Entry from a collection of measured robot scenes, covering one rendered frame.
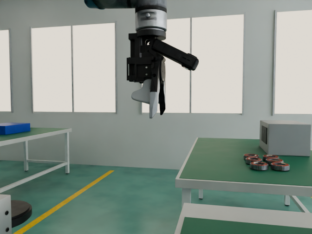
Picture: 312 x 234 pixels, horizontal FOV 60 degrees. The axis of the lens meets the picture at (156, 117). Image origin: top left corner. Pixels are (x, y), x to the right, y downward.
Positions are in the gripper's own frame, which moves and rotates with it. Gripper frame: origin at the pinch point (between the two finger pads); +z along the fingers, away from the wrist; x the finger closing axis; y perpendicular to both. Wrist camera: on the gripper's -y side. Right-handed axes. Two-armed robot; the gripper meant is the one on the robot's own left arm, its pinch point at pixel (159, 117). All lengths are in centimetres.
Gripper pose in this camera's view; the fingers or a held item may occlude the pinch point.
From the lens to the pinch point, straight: 64.9
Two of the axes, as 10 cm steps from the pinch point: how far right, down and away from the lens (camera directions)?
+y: -9.9, -0.1, 1.7
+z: 0.0, 10.0, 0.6
